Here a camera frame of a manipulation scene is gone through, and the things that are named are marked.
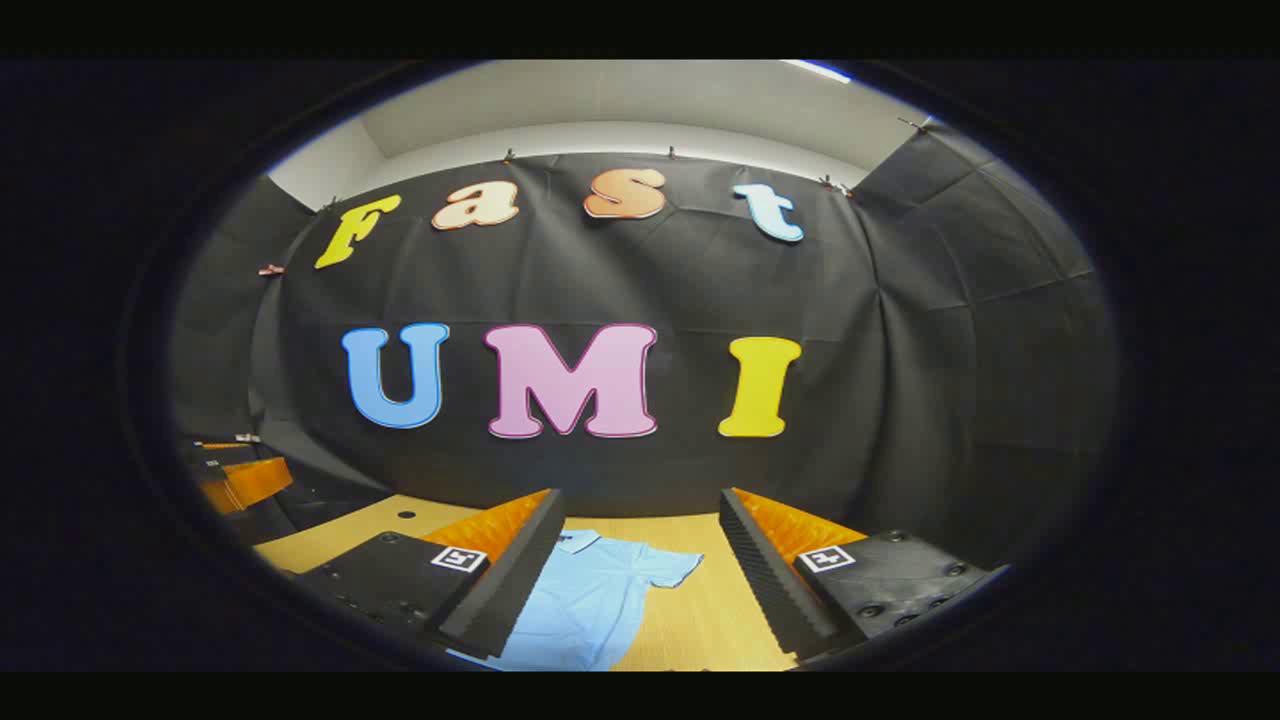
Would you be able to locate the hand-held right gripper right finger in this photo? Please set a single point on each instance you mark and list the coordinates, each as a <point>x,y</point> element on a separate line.
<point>765,580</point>

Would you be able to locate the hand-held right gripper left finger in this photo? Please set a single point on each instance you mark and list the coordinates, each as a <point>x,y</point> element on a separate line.
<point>515,580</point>

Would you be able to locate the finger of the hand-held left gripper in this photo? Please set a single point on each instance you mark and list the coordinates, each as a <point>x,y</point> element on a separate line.
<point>250,483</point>

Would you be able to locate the light blue T-shirt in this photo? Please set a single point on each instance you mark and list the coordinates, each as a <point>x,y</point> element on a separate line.
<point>590,610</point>

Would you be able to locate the black backdrop cloth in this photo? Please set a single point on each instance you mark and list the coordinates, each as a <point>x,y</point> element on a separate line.
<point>650,280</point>

